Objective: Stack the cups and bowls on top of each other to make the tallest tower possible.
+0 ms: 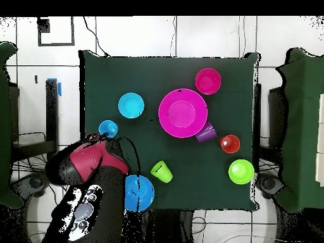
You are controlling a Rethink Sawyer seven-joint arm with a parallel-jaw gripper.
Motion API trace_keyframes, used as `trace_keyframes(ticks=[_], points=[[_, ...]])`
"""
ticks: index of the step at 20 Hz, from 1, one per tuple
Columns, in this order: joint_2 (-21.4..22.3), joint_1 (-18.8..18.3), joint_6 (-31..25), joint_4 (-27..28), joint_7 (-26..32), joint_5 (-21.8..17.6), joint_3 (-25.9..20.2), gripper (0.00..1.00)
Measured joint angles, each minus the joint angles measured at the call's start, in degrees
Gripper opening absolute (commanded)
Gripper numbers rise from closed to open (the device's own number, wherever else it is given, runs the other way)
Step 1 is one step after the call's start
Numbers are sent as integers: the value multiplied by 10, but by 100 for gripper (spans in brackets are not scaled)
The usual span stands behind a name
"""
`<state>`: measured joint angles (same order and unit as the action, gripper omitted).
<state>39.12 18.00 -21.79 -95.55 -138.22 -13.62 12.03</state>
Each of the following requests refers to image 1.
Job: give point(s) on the large pink bowl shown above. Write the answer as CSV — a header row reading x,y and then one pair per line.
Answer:
x,y
182,113

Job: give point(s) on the green cup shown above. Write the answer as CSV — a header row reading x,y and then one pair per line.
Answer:
x,y
162,172

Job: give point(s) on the small cyan bowl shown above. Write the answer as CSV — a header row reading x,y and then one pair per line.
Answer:
x,y
131,105

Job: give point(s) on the purple cup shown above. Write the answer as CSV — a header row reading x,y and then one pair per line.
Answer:
x,y
208,134

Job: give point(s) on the large blue bowl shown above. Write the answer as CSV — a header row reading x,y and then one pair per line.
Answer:
x,y
145,193

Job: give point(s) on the small magenta bowl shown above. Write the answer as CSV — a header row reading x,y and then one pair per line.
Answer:
x,y
208,81

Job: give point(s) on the small green bowl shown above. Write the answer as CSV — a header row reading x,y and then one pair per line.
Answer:
x,y
241,171

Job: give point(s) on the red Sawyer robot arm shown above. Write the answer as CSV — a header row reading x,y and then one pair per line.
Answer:
x,y
88,159

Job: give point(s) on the stack of white boxes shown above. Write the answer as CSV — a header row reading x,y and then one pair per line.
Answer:
x,y
321,139

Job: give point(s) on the blue cup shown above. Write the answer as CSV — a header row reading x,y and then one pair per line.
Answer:
x,y
108,127

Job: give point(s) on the dark green tablecloth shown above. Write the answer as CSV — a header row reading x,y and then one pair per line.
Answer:
x,y
164,76

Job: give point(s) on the orange red cup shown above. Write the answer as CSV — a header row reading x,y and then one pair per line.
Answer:
x,y
229,143

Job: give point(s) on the black metal stand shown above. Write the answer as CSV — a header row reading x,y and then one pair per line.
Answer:
x,y
52,114

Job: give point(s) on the blue tape strip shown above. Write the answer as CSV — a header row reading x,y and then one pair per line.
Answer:
x,y
59,89

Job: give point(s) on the black box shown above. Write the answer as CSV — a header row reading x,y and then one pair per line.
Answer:
x,y
14,114
277,119

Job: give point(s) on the grey chair base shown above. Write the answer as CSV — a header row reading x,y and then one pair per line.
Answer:
x,y
30,183
268,183

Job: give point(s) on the green cloth side table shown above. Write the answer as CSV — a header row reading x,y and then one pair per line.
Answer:
x,y
303,126
5,126

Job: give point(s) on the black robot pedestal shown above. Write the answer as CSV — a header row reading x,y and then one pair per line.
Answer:
x,y
164,227

